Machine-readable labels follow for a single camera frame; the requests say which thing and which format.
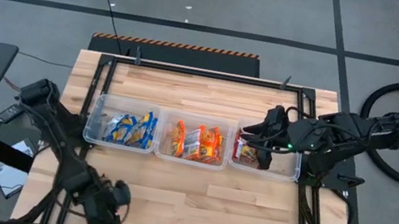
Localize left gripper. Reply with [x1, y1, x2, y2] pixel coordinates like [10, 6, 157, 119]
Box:
[80, 181, 129, 224]

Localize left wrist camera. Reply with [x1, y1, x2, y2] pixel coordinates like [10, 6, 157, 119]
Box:
[109, 179, 136, 211]

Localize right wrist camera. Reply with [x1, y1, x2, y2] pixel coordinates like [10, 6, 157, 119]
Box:
[264, 102, 293, 133]

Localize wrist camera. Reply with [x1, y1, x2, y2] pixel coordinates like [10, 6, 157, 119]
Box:
[109, 179, 136, 211]
[264, 102, 293, 133]

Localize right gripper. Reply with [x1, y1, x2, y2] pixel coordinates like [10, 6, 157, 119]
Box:
[235, 114, 307, 176]

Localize black hazard-striped floor mat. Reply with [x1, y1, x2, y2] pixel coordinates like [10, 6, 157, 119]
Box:
[88, 25, 264, 80]

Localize black frame clamp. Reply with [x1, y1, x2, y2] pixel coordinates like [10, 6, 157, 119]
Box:
[132, 45, 144, 67]
[277, 74, 293, 93]

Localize black power brick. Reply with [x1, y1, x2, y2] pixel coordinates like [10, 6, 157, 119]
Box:
[0, 100, 24, 127]

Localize white paper sheets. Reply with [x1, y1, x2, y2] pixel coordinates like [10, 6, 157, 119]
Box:
[0, 133, 40, 203]

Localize clear plastic bin with label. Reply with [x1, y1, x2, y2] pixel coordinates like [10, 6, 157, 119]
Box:
[152, 107, 238, 173]

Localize long black floor cable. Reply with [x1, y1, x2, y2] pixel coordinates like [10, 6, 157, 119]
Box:
[76, 0, 133, 56]

